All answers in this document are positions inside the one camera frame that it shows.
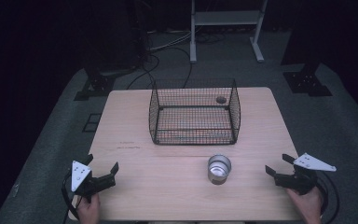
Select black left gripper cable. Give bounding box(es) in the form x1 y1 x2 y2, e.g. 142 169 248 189
61 172 82 224

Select black stand with base plate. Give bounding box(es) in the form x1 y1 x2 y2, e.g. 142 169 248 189
280 31 334 98
73 66 129 102

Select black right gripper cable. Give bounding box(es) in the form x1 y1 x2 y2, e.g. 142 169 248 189
314 170 341 224

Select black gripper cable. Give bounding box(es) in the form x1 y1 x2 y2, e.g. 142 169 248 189
61 172 82 224
314 170 341 224

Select person's left hand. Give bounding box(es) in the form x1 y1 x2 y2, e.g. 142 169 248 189
76 192 102 224

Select metal cup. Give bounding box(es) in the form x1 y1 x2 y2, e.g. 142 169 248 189
207 154 232 186

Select grey floor cables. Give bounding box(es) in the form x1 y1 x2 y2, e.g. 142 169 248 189
146 28 194 53

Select person's right hand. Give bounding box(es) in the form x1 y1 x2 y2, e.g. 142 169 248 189
285 186 324 224

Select white metal stand frame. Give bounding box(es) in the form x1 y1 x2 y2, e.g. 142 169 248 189
189 0 269 64

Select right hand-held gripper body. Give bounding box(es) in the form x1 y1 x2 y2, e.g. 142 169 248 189
274 152 337 196

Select black wire mesh basket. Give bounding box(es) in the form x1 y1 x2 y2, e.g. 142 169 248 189
148 77 242 147

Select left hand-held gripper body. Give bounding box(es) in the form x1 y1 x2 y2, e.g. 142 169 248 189
70 160 117 203

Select black floor cable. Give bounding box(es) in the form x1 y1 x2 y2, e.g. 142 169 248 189
126 53 161 91
167 46 194 90

